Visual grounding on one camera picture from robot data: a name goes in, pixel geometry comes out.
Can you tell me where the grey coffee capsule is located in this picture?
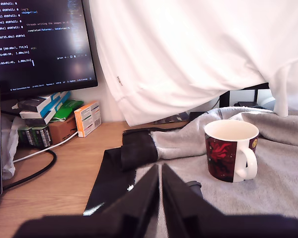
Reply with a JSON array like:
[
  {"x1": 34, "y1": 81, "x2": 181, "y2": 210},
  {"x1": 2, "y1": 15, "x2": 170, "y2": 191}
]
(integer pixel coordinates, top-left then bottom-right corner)
[{"x1": 186, "y1": 180, "x2": 202, "y2": 196}]

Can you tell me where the black fabric piece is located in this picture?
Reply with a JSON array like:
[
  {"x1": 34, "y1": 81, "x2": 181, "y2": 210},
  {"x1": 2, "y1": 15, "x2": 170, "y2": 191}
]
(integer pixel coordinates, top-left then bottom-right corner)
[{"x1": 83, "y1": 126, "x2": 189, "y2": 216}]

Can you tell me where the grey sweatshirt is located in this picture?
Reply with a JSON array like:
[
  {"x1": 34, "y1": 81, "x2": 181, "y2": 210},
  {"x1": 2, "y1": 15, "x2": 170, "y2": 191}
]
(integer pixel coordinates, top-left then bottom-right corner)
[{"x1": 135, "y1": 106, "x2": 298, "y2": 238}]

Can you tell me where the orange and white carton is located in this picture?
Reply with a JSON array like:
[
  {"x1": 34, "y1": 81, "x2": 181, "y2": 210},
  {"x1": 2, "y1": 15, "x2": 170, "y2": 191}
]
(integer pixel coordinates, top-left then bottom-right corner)
[{"x1": 74, "y1": 100, "x2": 102, "y2": 138}]

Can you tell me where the brown cardboard box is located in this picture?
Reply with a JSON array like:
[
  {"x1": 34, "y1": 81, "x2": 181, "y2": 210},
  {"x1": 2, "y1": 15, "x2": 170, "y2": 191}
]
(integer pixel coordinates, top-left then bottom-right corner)
[{"x1": 48, "y1": 115, "x2": 77, "y2": 145}]

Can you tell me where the green packet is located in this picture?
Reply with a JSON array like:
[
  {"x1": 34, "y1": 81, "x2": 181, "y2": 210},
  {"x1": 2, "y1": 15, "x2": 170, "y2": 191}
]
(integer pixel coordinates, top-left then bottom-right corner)
[{"x1": 51, "y1": 99, "x2": 84, "y2": 122}]

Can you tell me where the green battery pack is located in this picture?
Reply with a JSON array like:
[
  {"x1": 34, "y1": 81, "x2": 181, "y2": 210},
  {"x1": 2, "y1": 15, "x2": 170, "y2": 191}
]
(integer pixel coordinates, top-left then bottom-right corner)
[
  {"x1": 17, "y1": 125, "x2": 33, "y2": 147},
  {"x1": 31, "y1": 124, "x2": 52, "y2": 149}
]

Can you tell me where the blue and white box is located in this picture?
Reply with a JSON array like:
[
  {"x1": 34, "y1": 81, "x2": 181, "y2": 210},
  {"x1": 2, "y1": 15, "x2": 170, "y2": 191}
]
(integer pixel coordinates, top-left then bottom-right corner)
[{"x1": 38, "y1": 91, "x2": 72, "y2": 118}]

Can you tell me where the white plastic bag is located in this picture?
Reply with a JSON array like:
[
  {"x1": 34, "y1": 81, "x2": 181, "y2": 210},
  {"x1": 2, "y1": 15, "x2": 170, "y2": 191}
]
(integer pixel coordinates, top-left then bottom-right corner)
[{"x1": 1, "y1": 116, "x2": 21, "y2": 180}]

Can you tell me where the dark grey box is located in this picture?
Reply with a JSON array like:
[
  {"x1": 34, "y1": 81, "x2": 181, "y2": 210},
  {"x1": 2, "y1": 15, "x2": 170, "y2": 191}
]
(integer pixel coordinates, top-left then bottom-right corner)
[{"x1": 16, "y1": 97, "x2": 48, "y2": 113}]

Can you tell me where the white hanging shirt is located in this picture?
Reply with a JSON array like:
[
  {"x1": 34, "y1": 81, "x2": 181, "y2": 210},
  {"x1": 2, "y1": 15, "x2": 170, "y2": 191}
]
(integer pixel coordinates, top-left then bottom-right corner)
[{"x1": 88, "y1": 0, "x2": 298, "y2": 127}]

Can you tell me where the black computer monitor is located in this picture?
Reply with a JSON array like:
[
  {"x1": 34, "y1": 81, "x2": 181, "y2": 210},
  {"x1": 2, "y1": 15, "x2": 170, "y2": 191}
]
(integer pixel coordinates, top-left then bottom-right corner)
[{"x1": 0, "y1": 0, "x2": 99, "y2": 99}]

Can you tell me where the red coffee mug white handle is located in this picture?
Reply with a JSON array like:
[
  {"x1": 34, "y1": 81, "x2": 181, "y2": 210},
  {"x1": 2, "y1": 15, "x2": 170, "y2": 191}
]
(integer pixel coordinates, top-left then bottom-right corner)
[{"x1": 204, "y1": 119, "x2": 260, "y2": 183}]

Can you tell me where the black cable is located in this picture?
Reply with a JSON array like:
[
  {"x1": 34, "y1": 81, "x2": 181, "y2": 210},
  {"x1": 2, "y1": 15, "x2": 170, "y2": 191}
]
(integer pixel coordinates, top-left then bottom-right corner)
[{"x1": 1, "y1": 148, "x2": 58, "y2": 191}]

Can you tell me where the white cable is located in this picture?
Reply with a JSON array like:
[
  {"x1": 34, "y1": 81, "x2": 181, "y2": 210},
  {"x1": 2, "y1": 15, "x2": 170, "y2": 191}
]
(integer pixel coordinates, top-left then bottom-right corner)
[{"x1": 12, "y1": 131, "x2": 79, "y2": 163}]

